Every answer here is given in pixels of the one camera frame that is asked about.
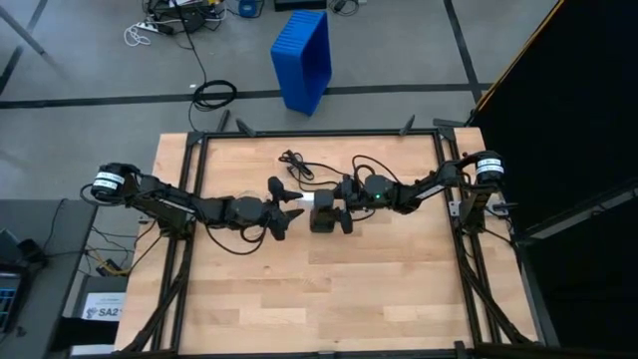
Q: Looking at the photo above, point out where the black desk gadget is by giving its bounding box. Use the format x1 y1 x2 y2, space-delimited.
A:
0 227 50 270

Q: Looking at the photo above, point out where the laptop with lit screen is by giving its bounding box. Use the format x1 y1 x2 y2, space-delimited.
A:
0 271 24 333

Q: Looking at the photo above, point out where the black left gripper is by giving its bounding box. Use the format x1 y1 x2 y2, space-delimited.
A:
266 176 306 242

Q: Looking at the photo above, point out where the white power strip with cable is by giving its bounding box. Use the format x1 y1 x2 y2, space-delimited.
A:
123 18 175 49

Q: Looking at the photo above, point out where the black box with SA2 label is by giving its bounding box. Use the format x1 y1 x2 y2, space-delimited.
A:
79 274 129 323

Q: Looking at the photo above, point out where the black cable tangle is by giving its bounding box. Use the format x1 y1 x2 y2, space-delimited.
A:
143 0 228 37

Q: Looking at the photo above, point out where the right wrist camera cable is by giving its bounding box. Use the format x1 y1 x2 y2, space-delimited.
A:
350 154 401 186

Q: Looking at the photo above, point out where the black curtain with yellow edge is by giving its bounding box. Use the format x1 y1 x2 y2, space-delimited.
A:
468 0 638 359

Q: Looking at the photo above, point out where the yellow cable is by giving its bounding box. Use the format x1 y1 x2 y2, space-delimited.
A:
84 231 165 278

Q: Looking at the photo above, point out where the flat black box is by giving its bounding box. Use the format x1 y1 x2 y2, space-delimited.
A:
273 0 329 13

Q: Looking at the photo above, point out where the small blue box device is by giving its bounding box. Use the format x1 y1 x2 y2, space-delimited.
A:
237 0 264 19

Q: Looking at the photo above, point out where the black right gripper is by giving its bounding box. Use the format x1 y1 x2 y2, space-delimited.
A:
318 173 370 236

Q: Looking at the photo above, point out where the coiled black cable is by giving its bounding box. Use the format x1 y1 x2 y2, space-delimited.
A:
186 19 239 134

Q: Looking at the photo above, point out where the blue plastic crate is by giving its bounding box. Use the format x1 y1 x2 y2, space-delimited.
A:
269 9 333 118

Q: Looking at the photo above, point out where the black aluminium table frame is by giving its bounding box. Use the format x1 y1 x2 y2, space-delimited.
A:
113 115 549 359

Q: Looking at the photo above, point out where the dark grey slanted beam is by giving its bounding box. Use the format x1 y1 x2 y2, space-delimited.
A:
515 181 638 245

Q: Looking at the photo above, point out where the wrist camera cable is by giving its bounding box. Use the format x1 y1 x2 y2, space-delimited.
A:
203 220 266 257
350 154 401 186

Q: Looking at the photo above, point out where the black plug adapter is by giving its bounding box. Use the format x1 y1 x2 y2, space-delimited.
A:
328 0 369 16

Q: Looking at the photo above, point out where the dark grey desk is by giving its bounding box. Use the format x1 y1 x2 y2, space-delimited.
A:
0 198 100 359

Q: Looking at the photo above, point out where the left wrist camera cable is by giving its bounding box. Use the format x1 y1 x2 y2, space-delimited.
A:
203 220 266 257

